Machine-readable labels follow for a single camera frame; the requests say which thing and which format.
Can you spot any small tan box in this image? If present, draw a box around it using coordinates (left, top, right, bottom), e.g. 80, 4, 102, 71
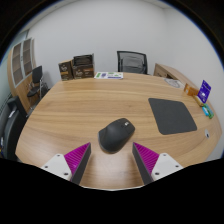
194, 96, 206, 108

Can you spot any orange-brown cardboard box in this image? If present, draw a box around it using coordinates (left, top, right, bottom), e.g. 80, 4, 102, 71
183, 83, 200, 98

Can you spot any dark grey mouse pad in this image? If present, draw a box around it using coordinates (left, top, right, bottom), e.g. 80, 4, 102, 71
147, 97, 198, 136

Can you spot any wooden side desk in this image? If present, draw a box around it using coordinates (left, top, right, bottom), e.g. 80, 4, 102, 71
153, 62, 199, 89

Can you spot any large open brown cardboard box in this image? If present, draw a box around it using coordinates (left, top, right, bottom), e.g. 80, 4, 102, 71
71, 53, 95, 80

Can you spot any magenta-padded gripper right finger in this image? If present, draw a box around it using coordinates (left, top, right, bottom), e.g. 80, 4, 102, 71
131, 142, 184, 185

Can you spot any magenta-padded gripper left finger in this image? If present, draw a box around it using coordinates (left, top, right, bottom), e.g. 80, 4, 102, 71
40, 142, 92, 185

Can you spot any wooden shelf unit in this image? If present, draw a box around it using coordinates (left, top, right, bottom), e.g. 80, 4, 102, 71
7, 37, 43, 108

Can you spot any purple card package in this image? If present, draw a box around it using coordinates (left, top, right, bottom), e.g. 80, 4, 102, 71
196, 79, 212, 104

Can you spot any white printed leaflet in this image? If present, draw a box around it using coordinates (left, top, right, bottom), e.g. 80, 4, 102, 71
93, 71, 125, 80

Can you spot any black mesh office chair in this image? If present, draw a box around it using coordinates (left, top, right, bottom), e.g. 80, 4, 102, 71
116, 50, 149, 75

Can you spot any black padded office chair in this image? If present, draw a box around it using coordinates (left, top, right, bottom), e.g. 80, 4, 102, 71
0, 95, 28, 161

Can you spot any black computer mouse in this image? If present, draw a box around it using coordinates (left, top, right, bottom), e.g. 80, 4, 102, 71
98, 117, 136, 154

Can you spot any black visitor chair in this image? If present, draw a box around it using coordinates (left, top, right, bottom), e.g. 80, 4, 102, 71
26, 65, 50, 101

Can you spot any small brown cardboard box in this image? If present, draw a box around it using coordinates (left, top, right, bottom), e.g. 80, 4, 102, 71
58, 59, 75, 82

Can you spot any round grey printed disc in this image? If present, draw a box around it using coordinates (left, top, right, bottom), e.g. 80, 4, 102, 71
163, 77, 184, 90

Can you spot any green packet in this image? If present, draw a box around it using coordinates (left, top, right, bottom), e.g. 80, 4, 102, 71
202, 103, 215, 120

